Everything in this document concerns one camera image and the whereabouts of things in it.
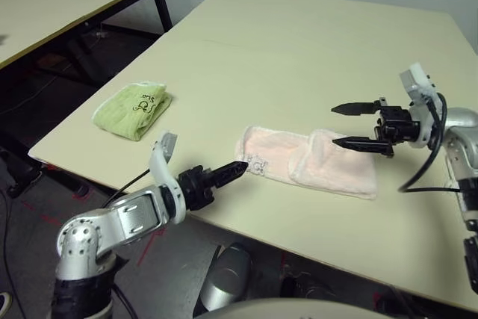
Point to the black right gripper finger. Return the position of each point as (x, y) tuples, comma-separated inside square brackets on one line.
[(358, 108), (366, 144)]

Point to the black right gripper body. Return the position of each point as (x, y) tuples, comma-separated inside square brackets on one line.
[(396, 126)]

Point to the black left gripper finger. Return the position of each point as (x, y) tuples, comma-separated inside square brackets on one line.
[(231, 179), (229, 170)]

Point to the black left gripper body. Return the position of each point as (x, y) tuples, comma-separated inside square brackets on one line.
[(196, 188)]

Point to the pink towel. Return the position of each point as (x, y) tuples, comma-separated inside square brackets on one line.
[(336, 173)]

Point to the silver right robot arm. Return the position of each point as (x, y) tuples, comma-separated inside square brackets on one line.
[(461, 154)]

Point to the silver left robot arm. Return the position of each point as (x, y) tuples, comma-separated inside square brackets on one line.
[(123, 218)]

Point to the green folded towel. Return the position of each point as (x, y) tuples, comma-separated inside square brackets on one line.
[(123, 117)]

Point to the robot left leg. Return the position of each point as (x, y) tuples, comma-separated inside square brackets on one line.
[(226, 278)]

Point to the robot leg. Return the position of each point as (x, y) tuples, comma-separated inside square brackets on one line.
[(226, 278), (306, 289)]

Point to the robot right leg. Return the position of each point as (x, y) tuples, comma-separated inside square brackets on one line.
[(306, 289)]

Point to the grey robot torso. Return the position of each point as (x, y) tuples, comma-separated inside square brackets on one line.
[(284, 309)]

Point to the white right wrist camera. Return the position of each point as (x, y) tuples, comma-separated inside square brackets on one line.
[(414, 80)]

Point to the side table with black frame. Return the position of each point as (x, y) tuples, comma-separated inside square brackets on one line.
[(56, 5)]

